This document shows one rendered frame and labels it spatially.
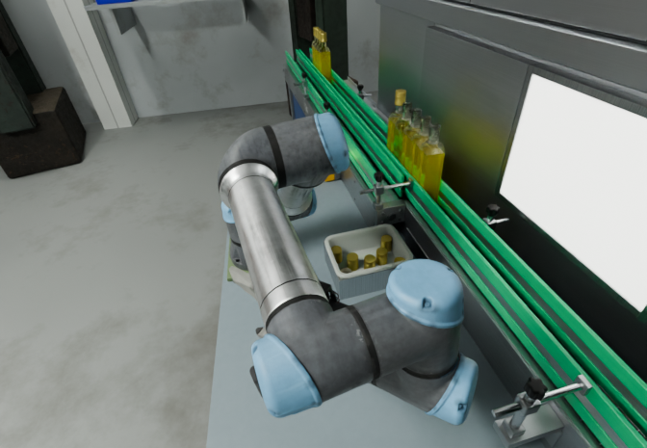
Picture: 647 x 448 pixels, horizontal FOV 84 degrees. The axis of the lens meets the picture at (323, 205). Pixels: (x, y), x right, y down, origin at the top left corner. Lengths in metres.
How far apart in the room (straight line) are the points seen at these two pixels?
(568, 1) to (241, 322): 1.03
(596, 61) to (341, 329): 0.67
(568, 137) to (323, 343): 0.68
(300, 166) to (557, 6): 0.61
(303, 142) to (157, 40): 4.00
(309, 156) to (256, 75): 3.91
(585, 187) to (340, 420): 0.68
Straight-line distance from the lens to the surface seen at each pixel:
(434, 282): 0.38
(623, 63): 0.81
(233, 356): 0.99
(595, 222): 0.87
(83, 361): 2.22
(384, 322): 0.37
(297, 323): 0.37
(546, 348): 0.82
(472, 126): 1.12
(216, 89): 4.59
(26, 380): 2.32
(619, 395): 0.86
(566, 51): 0.89
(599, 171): 0.85
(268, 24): 4.40
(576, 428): 0.83
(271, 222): 0.47
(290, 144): 0.62
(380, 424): 0.88
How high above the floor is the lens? 1.56
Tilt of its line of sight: 36 degrees down
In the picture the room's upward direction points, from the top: 4 degrees counter-clockwise
